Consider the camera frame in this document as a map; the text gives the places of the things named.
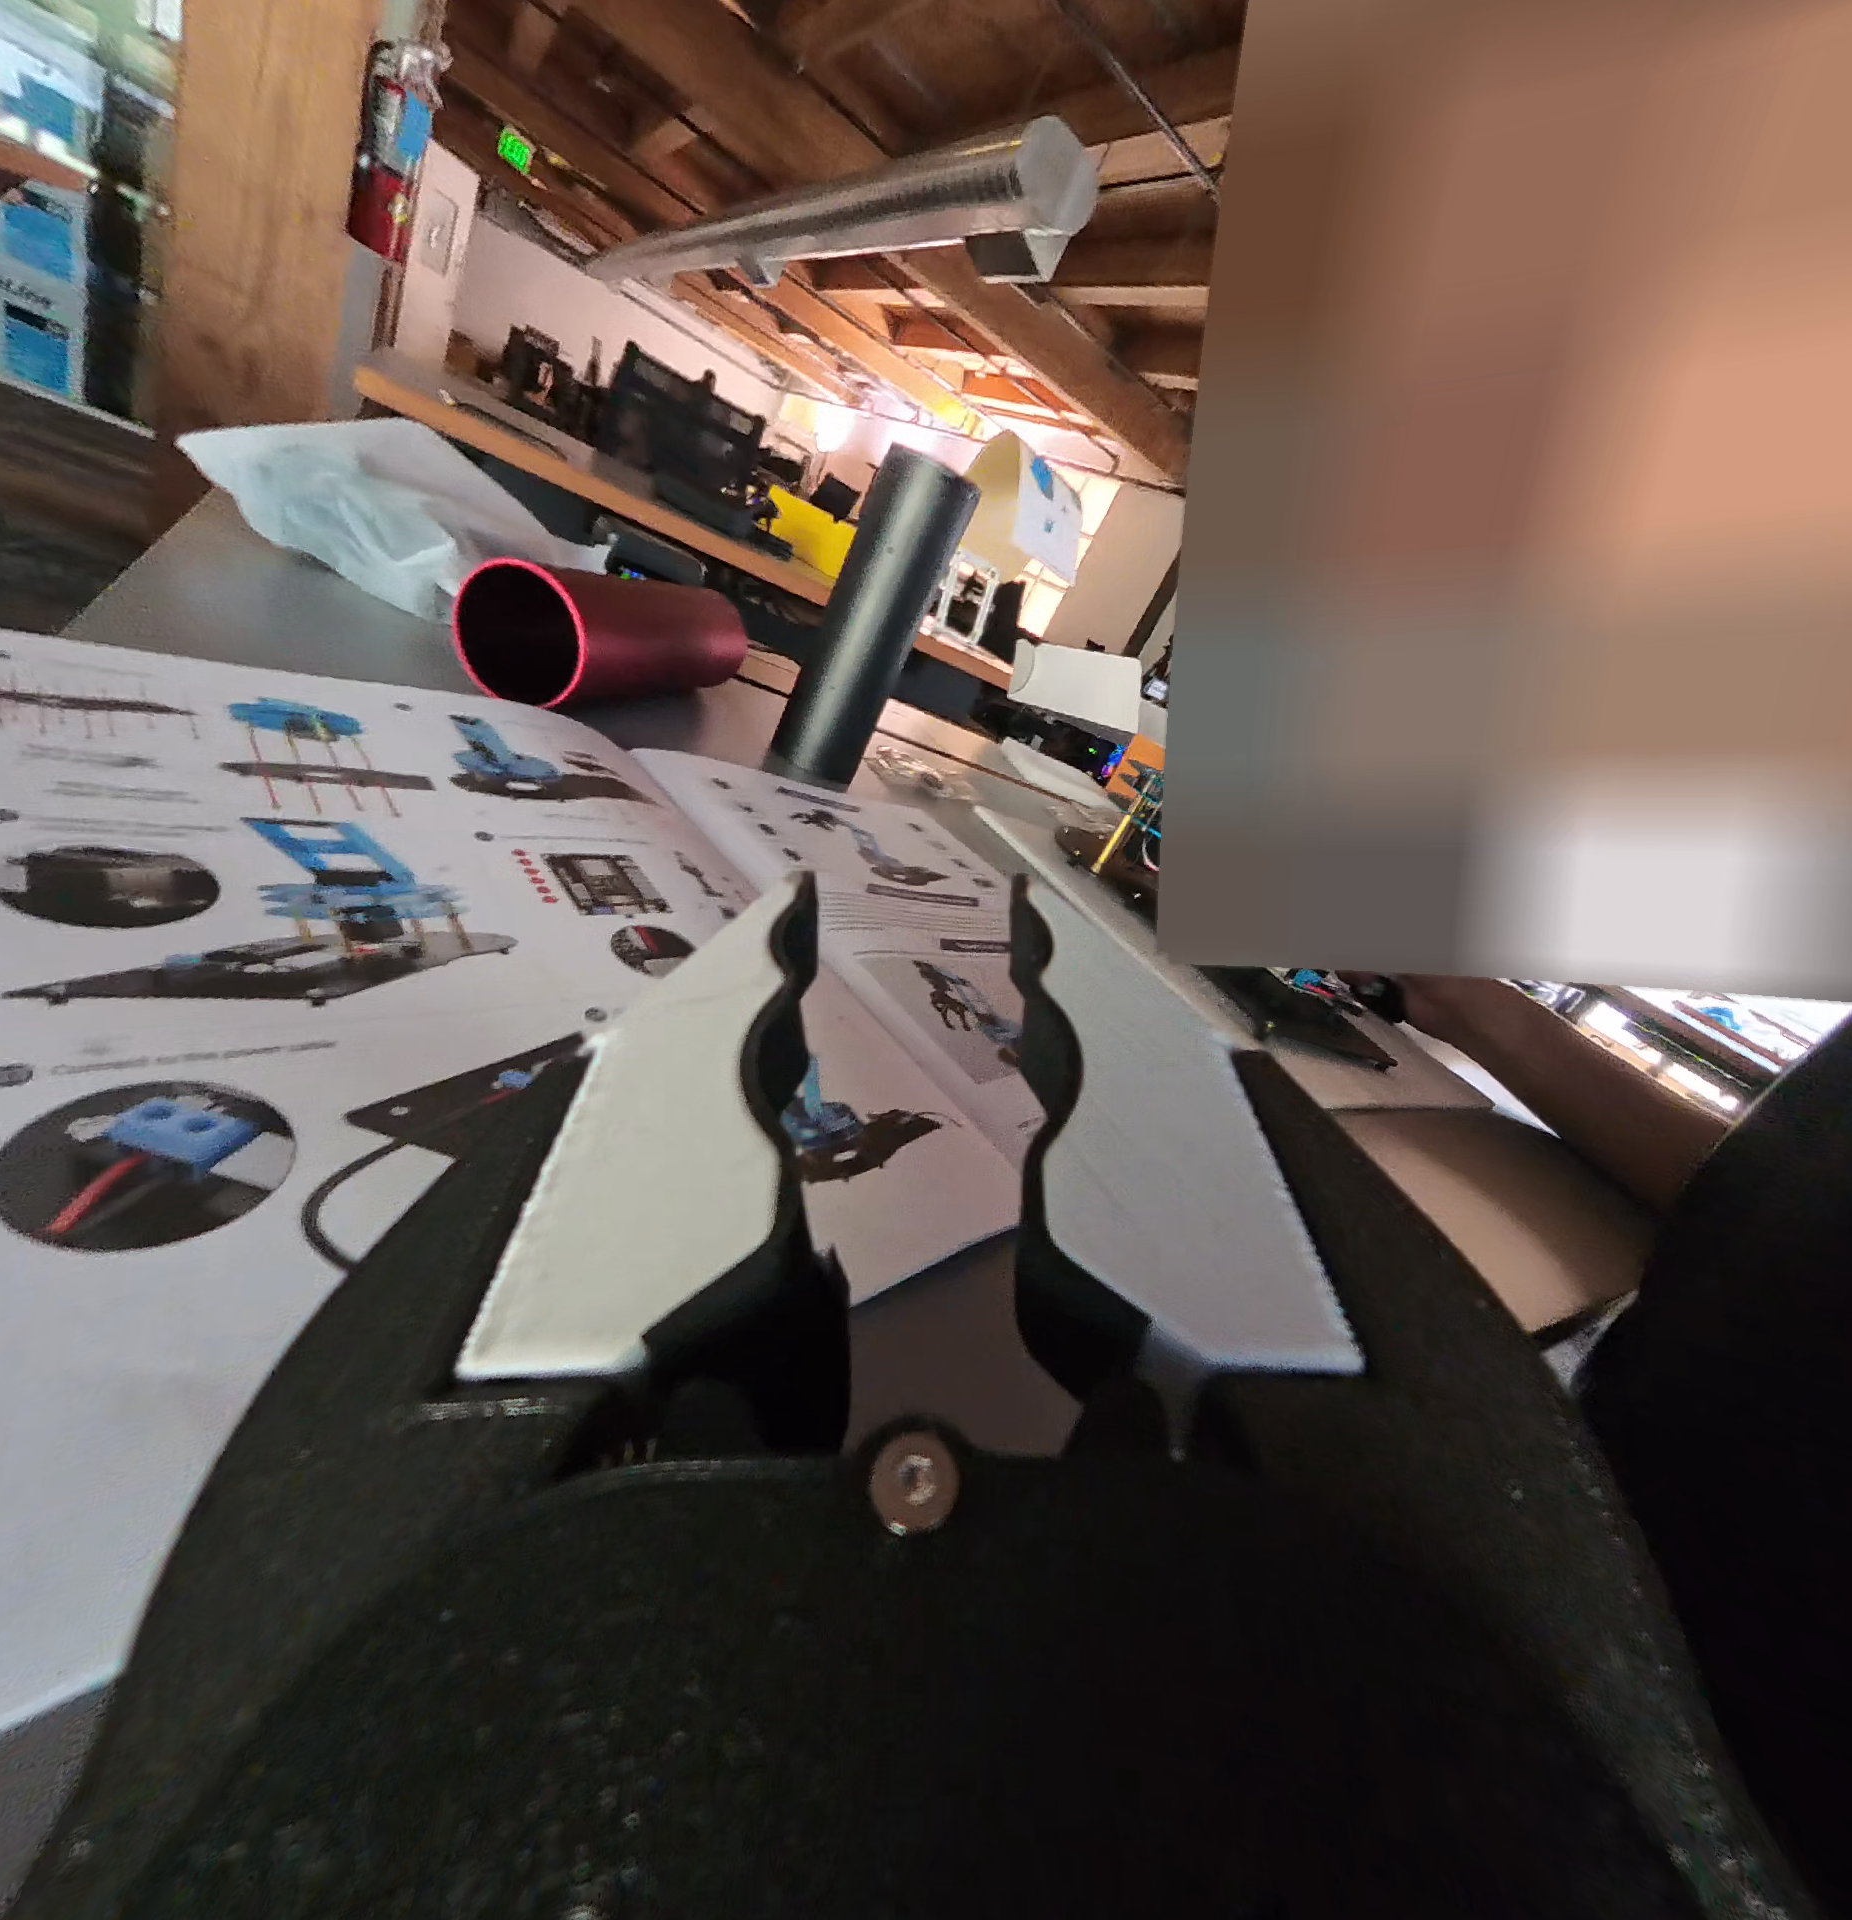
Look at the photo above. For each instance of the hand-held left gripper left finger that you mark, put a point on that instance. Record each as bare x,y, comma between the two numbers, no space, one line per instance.
627,1199

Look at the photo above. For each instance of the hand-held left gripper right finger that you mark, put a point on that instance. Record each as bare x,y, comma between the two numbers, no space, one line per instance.
1195,1199

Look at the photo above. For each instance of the blue toy robot arm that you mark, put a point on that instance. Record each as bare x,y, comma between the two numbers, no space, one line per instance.
1301,1020

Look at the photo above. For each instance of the person's right forearm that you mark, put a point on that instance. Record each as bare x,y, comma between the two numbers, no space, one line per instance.
1587,1080

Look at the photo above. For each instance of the wood edged office desk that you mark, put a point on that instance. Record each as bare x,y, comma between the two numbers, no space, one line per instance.
567,450

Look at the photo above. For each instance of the white foam sheet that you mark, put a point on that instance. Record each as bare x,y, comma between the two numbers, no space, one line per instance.
1045,856

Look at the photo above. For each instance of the small clear parts bag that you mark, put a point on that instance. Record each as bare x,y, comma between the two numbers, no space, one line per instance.
912,772

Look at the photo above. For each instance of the orange white cardboard box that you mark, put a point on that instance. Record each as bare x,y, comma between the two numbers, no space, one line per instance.
1084,682

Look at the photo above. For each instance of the open instruction booklet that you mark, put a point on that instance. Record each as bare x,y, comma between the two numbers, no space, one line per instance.
146,1425

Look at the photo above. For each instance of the red metal tube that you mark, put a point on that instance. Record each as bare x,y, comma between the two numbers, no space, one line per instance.
655,645

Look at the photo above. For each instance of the black tube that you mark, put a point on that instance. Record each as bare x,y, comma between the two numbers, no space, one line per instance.
867,631

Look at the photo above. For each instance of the person's black top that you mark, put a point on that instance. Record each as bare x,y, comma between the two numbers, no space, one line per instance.
1766,1499

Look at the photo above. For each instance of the black gadget green lights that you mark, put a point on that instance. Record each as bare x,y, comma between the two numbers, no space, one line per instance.
655,547

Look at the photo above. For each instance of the yellow storage bin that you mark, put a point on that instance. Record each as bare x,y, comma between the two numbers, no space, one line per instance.
806,526

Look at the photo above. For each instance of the white plastic bag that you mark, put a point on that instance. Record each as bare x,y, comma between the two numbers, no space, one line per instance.
341,495

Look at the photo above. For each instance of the red fire extinguisher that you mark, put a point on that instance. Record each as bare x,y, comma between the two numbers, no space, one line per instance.
381,195

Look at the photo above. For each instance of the wooden pillar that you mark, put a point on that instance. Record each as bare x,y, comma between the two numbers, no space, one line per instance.
266,210

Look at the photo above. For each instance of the stack of cardboard boxes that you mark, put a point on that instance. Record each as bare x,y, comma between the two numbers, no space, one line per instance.
35,269

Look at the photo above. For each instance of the silver air duct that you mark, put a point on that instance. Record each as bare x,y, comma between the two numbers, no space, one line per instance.
867,204

